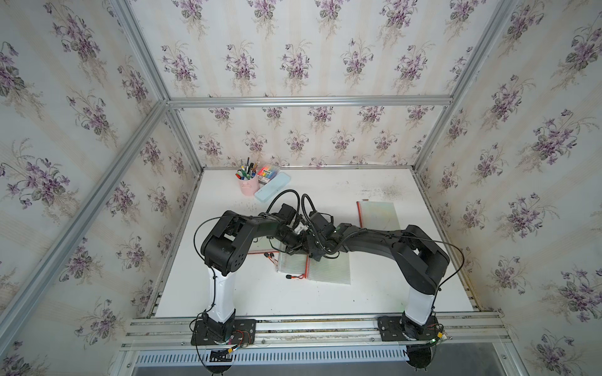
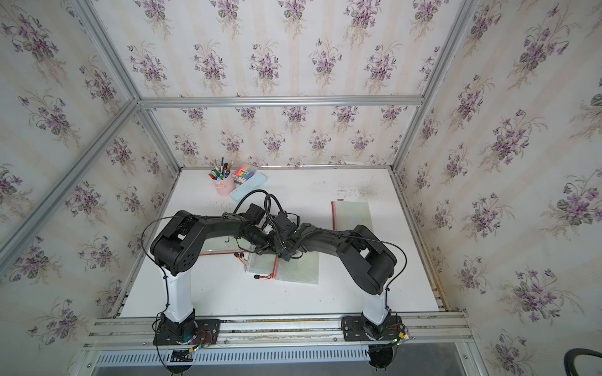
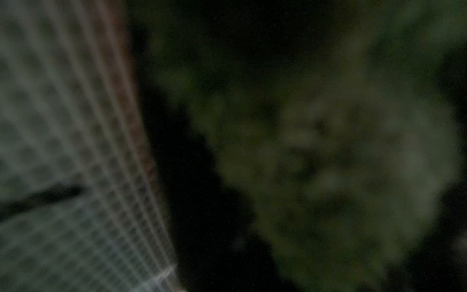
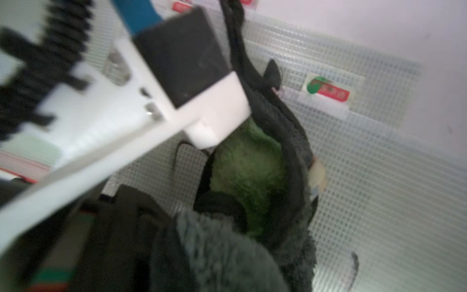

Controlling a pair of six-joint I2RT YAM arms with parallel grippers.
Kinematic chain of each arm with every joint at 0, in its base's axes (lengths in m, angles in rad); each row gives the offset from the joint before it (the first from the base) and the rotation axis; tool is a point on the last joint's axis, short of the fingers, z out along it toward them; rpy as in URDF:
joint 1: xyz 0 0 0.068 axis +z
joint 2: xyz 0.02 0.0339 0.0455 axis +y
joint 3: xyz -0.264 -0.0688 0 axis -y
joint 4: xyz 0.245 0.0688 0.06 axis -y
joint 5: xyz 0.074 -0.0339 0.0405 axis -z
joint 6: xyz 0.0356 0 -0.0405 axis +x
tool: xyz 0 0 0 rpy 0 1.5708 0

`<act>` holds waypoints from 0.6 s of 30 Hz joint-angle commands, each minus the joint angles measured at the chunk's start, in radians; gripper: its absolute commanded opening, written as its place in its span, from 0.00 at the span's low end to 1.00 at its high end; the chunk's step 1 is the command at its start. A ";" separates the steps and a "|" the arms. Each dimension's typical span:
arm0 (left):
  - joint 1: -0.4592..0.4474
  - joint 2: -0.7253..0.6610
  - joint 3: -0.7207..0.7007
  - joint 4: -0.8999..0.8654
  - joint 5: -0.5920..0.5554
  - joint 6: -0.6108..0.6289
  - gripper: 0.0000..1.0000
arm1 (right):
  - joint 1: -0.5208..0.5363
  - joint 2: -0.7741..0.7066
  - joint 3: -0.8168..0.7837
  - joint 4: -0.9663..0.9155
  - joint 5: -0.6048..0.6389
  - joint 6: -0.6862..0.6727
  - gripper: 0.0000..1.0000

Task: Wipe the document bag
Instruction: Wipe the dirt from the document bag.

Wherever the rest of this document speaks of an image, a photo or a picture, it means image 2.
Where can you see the colourful marker box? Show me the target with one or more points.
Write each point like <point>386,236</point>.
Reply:
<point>244,173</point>

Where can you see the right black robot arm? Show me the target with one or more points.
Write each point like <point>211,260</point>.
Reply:
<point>365,257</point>

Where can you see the white ventilation grille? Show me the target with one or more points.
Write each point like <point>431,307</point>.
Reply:
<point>232,356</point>

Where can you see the pink pen cup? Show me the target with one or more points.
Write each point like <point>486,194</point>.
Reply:
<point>225,186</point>

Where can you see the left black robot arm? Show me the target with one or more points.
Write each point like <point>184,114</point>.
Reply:
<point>178,245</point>

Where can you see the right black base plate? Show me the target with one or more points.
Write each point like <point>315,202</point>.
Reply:
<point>371,329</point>

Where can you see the black chair part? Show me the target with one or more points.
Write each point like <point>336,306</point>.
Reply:
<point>580,361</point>

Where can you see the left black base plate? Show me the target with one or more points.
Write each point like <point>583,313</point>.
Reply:
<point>197,332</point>

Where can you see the mesh document bag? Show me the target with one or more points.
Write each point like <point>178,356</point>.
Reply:
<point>346,215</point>
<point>225,245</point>
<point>304,270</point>

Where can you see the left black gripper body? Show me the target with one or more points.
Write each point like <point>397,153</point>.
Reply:
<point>261,240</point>

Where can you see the aluminium mounting rail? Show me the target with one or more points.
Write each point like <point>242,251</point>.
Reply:
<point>226,332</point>

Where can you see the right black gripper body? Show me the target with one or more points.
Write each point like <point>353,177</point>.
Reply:
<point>281,244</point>

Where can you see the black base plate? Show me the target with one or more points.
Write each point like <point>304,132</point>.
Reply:
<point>371,329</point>
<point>197,332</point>

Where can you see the light blue pencil case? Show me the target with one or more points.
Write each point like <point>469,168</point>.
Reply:
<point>253,183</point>

